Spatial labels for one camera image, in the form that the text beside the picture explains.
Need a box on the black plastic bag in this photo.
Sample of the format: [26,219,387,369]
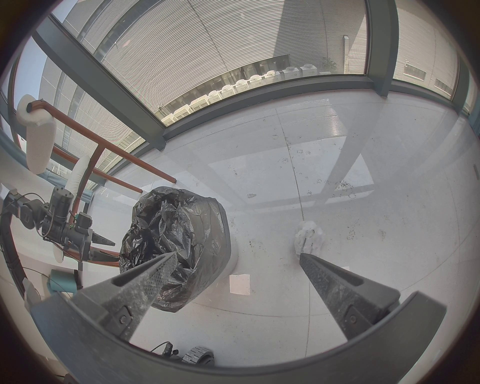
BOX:
[119,186,232,314]

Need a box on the black cable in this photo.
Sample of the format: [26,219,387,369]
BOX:
[151,340,179,358]

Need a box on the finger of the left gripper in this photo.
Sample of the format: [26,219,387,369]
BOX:
[92,232,116,248]
[89,251,121,263]

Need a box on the white cushioned wooden chair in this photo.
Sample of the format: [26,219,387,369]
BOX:
[16,94,177,269]

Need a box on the window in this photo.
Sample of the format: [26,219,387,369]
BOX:
[7,0,480,199]

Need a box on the white trash bin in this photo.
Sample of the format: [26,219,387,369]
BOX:
[195,210,241,301]

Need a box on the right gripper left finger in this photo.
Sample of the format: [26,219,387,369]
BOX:
[77,251,178,342]

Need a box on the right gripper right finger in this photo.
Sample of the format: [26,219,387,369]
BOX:
[299,253,402,343]

